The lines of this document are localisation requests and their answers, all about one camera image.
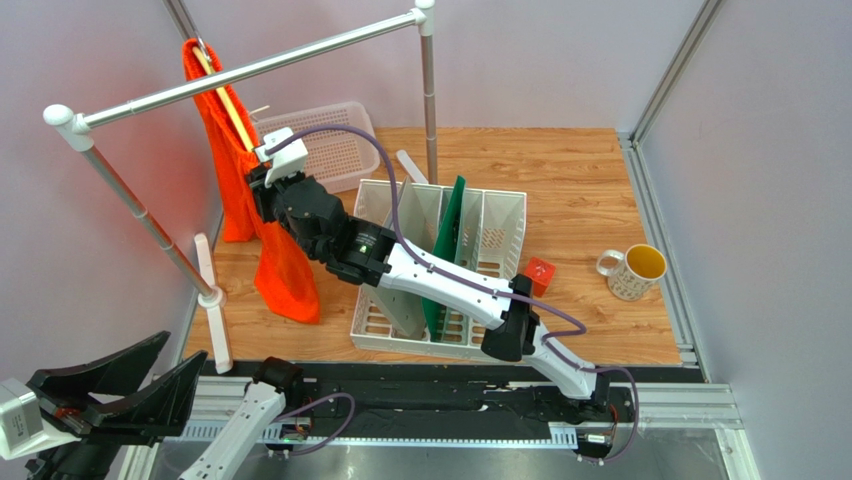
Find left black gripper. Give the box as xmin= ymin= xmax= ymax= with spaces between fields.
xmin=26 ymin=327 xmax=209 ymax=480

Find yellow clothes hanger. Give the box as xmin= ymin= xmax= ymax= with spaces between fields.
xmin=193 ymin=37 xmax=255 ymax=151

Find orange shorts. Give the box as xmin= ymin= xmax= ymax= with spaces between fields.
xmin=182 ymin=38 xmax=322 ymax=326

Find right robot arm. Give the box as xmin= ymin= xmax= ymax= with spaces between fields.
xmin=245 ymin=164 xmax=601 ymax=401

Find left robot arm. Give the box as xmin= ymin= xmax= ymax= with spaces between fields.
xmin=25 ymin=331 xmax=304 ymax=479

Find white perforated plastic basket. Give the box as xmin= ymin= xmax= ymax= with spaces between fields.
xmin=251 ymin=101 xmax=381 ymax=193

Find grey folder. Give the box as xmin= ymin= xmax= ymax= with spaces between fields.
xmin=359 ymin=178 xmax=441 ymax=339

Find white metal clothes rack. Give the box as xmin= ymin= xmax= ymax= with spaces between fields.
xmin=43 ymin=0 xmax=440 ymax=375

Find white plastic file organizer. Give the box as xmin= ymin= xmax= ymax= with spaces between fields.
xmin=350 ymin=184 xmax=527 ymax=362

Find small red cube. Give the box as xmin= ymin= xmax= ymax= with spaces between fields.
xmin=523 ymin=257 xmax=556 ymax=297

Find white patterned mug yellow inside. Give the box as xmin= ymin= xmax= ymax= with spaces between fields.
xmin=595 ymin=244 xmax=669 ymax=302

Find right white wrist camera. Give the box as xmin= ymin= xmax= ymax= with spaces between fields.
xmin=255 ymin=127 xmax=309 ymax=188

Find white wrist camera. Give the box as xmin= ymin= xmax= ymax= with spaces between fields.
xmin=1 ymin=379 xmax=80 ymax=460
xmin=255 ymin=127 xmax=309 ymax=188

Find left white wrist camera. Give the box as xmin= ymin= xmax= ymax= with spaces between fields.
xmin=1 ymin=379 xmax=80 ymax=460

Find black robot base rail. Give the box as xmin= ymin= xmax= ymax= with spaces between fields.
xmin=186 ymin=359 xmax=707 ymax=461

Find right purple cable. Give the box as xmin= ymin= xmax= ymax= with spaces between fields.
xmin=269 ymin=124 xmax=642 ymax=464

